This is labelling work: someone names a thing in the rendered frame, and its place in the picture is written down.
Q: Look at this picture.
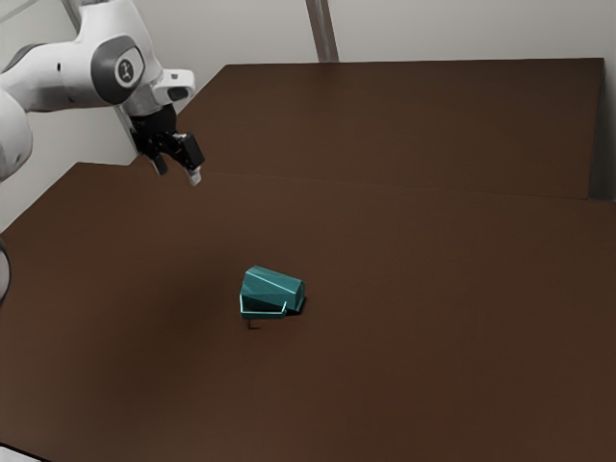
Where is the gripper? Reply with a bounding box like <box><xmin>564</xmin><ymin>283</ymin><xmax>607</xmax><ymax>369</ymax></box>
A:
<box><xmin>129</xmin><ymin>106</ymin><xmax>207</xmax><ymax>187</ymax></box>

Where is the teal faceted mug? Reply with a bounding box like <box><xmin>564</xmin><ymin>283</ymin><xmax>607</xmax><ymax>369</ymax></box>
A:
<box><xmin>238</xmin><ymin>264</ymin><xmax>308</xmax><ymax>321</ymax></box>

